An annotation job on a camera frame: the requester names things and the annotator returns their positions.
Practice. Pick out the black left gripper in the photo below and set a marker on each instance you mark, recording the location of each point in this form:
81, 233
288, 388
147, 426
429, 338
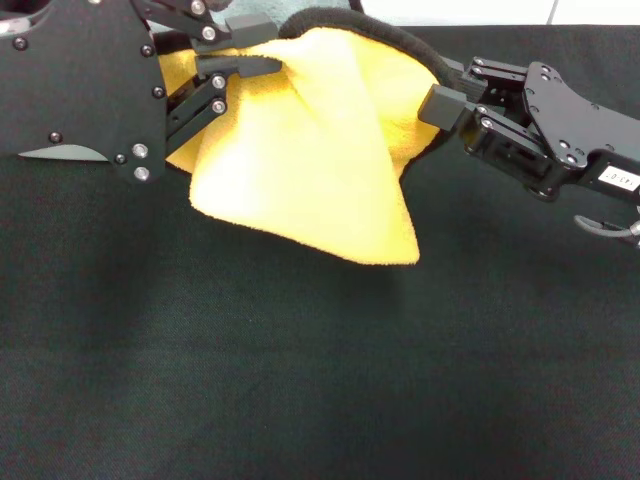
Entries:
85, 85

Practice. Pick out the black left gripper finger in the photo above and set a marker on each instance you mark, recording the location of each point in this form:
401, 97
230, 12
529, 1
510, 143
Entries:
250, 31

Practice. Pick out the yellow towel with black trim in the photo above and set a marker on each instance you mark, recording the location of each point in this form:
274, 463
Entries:
310, 165

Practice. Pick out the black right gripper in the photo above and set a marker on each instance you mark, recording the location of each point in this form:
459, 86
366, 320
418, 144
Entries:
575, 130

